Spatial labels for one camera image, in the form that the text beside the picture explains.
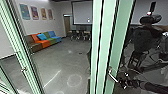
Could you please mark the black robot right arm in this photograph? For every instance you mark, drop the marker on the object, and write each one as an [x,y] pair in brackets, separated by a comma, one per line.
[151,88]

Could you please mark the green framed glass door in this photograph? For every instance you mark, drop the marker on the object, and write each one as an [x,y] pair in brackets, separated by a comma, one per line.
[106,36]

